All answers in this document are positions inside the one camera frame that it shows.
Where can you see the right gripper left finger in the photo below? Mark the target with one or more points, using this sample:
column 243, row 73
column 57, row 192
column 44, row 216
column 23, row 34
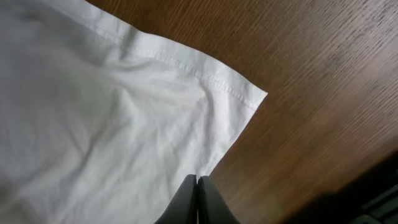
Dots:
column 183, row 207

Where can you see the white printed t-shirt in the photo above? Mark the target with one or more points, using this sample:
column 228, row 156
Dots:
column 100, row 122

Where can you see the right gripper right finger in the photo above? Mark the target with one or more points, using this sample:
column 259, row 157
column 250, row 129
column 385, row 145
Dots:
column 212, row 209

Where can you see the black aluminium frame rail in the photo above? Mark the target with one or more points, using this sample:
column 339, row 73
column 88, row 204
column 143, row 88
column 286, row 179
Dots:
column 380, row 210

